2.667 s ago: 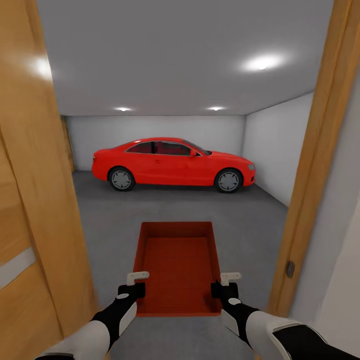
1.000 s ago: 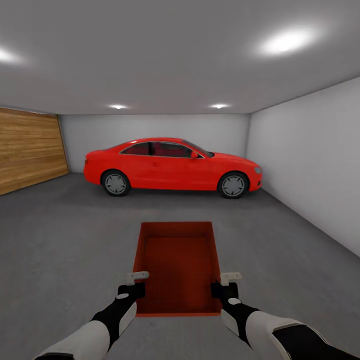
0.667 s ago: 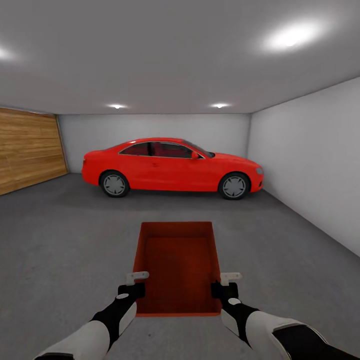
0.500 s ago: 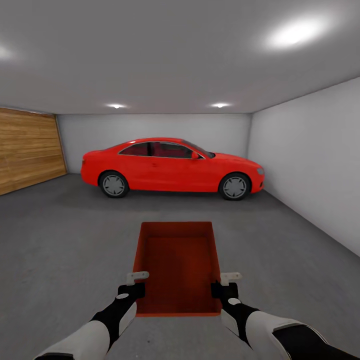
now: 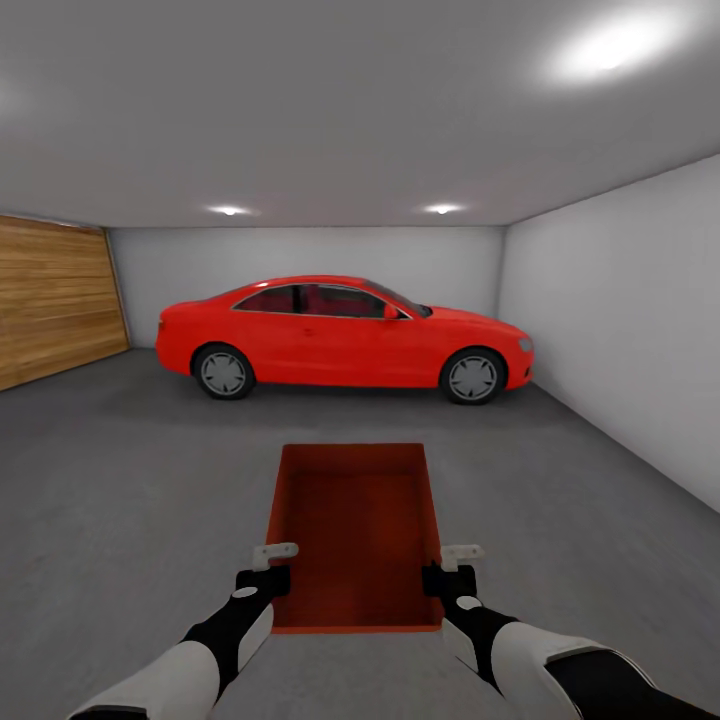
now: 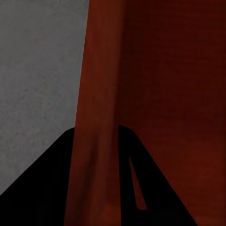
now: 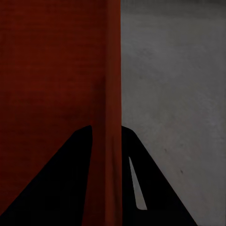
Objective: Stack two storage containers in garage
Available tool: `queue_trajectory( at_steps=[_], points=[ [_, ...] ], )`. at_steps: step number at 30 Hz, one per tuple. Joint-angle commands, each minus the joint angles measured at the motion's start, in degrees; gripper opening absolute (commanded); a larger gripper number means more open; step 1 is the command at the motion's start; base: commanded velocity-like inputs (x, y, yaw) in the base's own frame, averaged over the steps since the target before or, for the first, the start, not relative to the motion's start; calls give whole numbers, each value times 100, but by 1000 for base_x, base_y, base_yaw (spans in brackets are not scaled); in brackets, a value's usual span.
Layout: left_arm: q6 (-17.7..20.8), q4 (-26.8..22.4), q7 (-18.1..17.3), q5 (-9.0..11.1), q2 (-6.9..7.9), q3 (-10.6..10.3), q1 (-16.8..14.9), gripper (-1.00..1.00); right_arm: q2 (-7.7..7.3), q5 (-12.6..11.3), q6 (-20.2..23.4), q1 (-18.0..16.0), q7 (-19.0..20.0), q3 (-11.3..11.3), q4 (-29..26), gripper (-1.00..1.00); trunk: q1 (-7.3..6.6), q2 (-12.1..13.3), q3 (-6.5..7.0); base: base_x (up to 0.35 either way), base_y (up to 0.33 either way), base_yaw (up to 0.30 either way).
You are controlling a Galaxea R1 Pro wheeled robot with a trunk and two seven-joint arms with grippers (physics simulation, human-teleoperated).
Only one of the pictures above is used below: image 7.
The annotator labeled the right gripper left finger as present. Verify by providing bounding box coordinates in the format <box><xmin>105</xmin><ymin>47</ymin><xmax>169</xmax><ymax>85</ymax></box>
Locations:
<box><xmin>0</xmin><ymin>125</ymin><xmax>93</xmax><ymax>226</ymax></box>

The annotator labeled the storage box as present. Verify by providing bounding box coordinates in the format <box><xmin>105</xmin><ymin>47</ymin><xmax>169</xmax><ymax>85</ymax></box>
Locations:
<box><xmin>0</xmin><ymin>0</ymin><xmax>122</xmax><ymax>226</ymax></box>

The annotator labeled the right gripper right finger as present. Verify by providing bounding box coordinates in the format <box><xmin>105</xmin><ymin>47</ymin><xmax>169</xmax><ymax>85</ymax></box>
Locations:
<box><xmin>121</xmin><ymin>126</ymin><xmax>197</xmax><ymax>226</ymax></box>

